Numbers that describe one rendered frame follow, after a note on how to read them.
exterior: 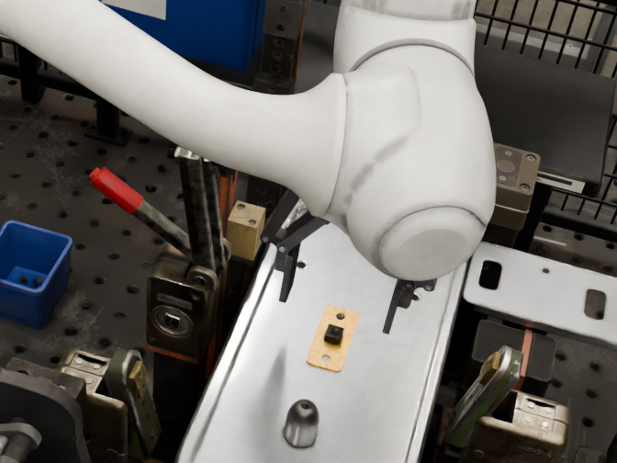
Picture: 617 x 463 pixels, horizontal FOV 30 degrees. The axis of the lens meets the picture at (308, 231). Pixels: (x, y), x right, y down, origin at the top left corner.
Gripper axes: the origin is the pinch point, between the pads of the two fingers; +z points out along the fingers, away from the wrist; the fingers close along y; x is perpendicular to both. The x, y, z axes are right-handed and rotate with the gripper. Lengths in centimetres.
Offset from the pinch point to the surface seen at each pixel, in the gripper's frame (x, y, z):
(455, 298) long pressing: 10.9, 11.7, 7.3
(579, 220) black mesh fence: 55, 28, 30
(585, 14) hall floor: 232, 35, 106
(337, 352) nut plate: -1.6, 1.2, 6.9
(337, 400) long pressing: -7.2, 2.7, 7.2
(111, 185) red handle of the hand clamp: -0.5, -24.3, -6.3
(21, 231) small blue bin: 21, -46, 31
